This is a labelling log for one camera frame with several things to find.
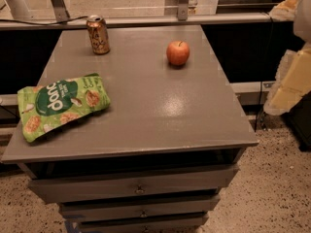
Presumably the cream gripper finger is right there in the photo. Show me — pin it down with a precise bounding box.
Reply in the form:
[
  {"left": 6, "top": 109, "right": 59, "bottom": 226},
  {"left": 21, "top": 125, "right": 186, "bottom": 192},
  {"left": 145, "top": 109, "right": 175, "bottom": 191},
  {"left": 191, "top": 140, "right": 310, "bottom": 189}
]
[
  {"left": 269, "top": 0, "right": 298, "bottom": 21},
  {"left": 263, "top": 49, "right": 311, "bottom": 116}
]

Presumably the orange soda can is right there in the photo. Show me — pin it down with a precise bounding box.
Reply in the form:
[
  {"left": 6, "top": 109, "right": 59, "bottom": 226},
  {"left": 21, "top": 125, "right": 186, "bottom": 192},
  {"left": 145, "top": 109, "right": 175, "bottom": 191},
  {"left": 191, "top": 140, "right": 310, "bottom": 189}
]
[{"left": 86, "top": 15, "right": 110, "bottom": 54}]

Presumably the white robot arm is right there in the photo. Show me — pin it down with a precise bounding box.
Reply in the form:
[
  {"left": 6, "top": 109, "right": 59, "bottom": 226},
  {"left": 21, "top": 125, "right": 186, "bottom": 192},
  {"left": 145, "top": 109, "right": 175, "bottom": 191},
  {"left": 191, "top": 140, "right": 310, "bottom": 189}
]
[{"left": 263, "top": 0, "right": 311, "bottom": 116}]

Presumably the red apple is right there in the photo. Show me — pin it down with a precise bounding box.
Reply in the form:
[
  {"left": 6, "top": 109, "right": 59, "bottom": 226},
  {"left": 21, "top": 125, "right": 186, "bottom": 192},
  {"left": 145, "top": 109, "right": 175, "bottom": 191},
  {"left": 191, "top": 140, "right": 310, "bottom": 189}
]
[{"left": 166, "top": 41, "right": 190, "bottom": 66}]

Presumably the top grey drawer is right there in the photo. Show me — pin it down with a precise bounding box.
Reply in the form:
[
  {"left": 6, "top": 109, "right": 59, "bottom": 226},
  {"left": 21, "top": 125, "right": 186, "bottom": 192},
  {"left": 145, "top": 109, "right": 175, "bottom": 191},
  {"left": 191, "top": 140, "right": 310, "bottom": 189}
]
[{"left": 29, "top": 164, "right": 239, "bottom": 203}]

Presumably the grey drawer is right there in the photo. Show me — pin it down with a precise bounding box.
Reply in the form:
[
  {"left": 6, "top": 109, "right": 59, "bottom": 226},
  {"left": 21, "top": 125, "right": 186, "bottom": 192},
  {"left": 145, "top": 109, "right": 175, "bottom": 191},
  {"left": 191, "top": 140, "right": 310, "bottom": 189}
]
[
  {"left": 29, "top": 164, "right": 239, "bottom": 203},
  {"left": 60, "top": 193, "right": 220, "bottom": 222},
  {"left": 79, "top": 213, "right": 207, "bottom": 233}
]

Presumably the grey drawer cabinet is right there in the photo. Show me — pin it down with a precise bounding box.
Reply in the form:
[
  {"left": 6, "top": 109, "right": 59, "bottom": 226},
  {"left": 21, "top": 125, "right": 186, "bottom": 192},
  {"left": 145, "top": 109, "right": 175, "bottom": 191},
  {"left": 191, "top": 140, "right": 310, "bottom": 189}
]
[{"left": 0, "top": 24, "right": 259, "bottom": 233}]

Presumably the middle grey drawer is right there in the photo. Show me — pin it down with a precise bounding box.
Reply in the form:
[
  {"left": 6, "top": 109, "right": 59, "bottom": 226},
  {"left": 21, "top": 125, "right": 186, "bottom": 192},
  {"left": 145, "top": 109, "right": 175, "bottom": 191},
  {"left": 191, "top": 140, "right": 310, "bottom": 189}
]
[{"left": 60, "top": 193, "right": 220, "bottom": 222}]

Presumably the bottom grey drawer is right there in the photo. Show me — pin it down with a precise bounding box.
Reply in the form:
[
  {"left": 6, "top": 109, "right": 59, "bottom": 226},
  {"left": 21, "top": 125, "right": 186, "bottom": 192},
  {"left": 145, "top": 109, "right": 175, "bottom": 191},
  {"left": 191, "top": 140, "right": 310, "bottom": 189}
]
[{"left": 79, "top": 213, "right": 207, "bottom": 233}]

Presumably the green snack bag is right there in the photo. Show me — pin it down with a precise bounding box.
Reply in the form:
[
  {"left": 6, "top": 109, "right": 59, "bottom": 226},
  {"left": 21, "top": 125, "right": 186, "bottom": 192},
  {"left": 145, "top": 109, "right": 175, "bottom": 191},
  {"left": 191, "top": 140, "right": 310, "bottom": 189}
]
[{"left": 17, "top": 74, "right": 110, "bottom": 143}]

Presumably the white pipe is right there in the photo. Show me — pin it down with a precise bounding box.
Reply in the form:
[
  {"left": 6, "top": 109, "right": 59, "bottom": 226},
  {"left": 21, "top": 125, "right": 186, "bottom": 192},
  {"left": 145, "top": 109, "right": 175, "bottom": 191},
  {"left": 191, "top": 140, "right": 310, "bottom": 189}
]
[{"left": 5, "top": 0, "right": 31, "bottom": 20}]

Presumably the grey metal rail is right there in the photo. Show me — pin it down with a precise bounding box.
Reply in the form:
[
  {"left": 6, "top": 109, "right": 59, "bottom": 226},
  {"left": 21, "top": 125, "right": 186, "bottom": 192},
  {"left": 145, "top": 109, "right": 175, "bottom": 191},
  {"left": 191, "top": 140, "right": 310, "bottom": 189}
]
[{"left": 0, "top": 13, "right": 270, "bottom": 31}]

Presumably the metal bracket left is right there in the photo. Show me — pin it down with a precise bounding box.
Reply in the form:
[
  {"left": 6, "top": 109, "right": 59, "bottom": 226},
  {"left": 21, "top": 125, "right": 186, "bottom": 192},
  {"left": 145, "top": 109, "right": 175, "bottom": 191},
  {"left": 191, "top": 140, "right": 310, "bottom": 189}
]
[{"left": 51, "top": 0, "right": 70, "bottom": 22}]

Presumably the black cable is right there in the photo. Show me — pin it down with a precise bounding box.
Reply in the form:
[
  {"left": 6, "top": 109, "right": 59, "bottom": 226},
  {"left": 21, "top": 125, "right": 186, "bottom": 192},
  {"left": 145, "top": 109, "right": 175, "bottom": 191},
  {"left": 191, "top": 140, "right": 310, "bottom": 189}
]
[{"left": 0, "top": 15, "right": 89, "bottom": 26}]

